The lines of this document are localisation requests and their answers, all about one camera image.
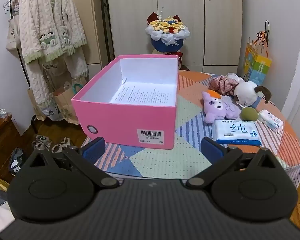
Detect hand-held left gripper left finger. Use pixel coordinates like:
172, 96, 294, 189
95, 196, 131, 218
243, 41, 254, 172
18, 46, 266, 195
15, 137, 120, 188

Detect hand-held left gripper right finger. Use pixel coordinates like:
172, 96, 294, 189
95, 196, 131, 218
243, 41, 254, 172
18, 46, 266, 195
186, 137, 294, 188

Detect blue white wet wipes pack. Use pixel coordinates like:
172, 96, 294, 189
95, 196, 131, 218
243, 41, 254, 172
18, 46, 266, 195
213, 119, 262, 147

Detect purple plush toy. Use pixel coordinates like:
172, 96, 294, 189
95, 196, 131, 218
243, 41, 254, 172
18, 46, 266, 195
202, 91, 240, 124

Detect small white tissue pack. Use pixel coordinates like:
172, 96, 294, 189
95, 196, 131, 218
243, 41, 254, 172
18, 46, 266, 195
257, 109, 284, 133

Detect pink cardboard box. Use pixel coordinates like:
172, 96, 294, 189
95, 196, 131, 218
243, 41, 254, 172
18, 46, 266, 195
71, 54, 179, 150

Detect green sponge ball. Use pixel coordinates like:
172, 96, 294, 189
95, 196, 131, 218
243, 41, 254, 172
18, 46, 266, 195
241, 107, 259, 122

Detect patterned shoe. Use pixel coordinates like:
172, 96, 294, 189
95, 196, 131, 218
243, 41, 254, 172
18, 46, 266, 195
52, 137, 76, 153
32, 135, 51, 150

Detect patchwork tablecloth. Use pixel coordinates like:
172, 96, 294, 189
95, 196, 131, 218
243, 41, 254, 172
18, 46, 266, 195
81, 70, 300, 180

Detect blue fabric piece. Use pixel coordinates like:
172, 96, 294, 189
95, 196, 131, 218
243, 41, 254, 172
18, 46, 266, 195
250, 96, 264, 109

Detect black clothes rack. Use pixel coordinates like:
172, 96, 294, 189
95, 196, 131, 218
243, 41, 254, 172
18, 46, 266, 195
3, 0, 40, 133

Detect floral fabric scrunchie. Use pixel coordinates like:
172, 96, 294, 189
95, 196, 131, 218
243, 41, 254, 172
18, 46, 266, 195
209, 75, 239, 97

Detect white plush toy brown tail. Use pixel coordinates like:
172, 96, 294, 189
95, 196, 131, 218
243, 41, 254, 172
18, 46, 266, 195
234, 77, 272, 108

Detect black plastic bag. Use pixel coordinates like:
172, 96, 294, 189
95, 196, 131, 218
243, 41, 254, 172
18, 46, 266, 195
8, 148, 28, 174

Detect white fleece pyjama trousers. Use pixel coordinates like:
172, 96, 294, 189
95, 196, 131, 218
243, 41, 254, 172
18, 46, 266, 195
27, 47, 89, 110

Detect colourful gift bag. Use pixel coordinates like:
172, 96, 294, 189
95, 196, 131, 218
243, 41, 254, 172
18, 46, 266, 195
242, 20, 273, 85

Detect wooden cabinet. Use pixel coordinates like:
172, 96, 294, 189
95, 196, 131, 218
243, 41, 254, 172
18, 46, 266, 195
0, 100, 23, 183

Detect beige wardrobe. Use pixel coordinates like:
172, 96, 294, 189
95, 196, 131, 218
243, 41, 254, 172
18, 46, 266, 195
86, 0, 243, 74

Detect flower bouquet blue wrap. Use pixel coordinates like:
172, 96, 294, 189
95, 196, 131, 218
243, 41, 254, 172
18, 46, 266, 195
145, 12, 191, 67

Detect white fleece pyjama top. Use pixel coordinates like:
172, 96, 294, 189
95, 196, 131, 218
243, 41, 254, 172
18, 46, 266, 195
18, 0, 87, 65

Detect beige tote bag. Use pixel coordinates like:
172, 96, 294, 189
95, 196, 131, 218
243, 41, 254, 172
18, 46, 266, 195
6, 0, 23, 53

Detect paper bag teal handle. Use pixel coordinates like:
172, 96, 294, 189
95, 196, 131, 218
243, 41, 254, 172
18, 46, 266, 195
52, 76, 88, 124

